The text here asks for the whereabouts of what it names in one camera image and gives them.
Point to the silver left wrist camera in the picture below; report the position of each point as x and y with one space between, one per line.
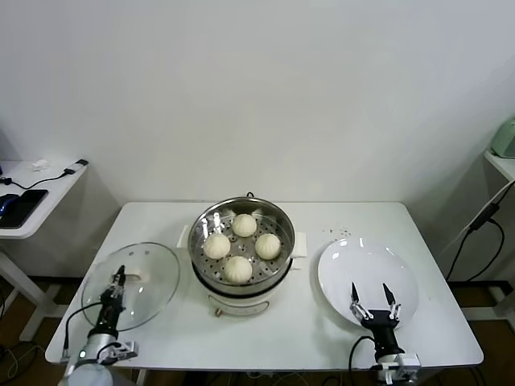
120 349

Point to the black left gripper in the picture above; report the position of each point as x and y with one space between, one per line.
108 315

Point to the white side desk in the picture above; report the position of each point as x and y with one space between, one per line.
56 201

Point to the white round plate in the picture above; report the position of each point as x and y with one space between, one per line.
362 265

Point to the steel steamer basket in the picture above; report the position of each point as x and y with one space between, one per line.
209 270

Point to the glass pot lid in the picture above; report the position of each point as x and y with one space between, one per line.
153 273

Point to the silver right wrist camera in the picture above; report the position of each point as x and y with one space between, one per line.
406 362

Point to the green appliance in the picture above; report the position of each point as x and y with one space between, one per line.
505 138

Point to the white steamed baozi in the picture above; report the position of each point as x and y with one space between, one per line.
216 246
245 226
238 269
268 246

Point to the white electric cooker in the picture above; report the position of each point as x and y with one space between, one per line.
241 305

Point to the small white object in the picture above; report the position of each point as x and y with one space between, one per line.
42 164

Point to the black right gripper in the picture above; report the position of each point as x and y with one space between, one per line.
382 325

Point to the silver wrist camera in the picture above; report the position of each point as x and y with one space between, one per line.
120 349
406 362

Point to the black smartphone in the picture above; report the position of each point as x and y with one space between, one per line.
28 205

